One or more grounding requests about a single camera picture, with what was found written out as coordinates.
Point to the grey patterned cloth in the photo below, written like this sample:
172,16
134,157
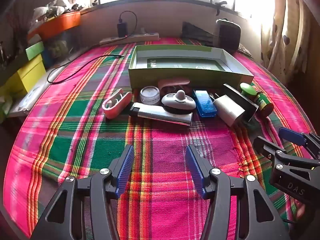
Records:
245,50

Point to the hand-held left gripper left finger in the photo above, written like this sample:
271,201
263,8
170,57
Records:
125,170

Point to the green-topped white knob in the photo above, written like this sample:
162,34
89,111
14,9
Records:
247,88

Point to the pink plastic clip case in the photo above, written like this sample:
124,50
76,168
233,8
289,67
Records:
120,105

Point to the green cardboard storage box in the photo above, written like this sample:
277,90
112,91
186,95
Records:
35,50

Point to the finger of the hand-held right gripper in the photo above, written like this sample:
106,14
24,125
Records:
291,135
265,147

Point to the red-lid green-label bottle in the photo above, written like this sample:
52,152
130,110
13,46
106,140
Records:
263,102

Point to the white power strip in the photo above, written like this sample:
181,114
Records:
140,37

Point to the small clear plastic jar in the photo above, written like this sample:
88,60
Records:
149,95

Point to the blue storage box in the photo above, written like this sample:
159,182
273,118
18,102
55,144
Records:
47,57

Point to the black rectangular block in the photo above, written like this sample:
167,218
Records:
248,105

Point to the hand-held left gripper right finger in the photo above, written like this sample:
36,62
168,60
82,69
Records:
195,170

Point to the white charger adapter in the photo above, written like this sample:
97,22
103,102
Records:
228,110

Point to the pile of crumpled clutter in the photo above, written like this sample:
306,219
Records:
52,8

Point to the white grey knobbed gadget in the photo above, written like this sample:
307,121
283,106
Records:
172,100

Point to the pink flat plastic piece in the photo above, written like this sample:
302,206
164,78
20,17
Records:
175,83

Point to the grey black speaker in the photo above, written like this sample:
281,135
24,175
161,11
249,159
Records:
228,37

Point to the dark folded cloth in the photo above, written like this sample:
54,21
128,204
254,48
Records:
195,32

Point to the black charger adapter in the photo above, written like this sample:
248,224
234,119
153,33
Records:
122,30

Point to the orange plastic basket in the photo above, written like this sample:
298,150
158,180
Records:
62,23

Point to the cream patterned curtain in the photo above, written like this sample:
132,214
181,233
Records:
282,30

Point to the blue transparent plastic box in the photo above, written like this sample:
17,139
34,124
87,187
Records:
205,105

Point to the silver black lighter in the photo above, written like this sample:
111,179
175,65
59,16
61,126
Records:
160,113

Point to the yellow cardboard storage box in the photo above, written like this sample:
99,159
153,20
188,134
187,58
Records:
27,77

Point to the black hook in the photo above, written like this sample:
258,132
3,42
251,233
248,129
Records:
220,6

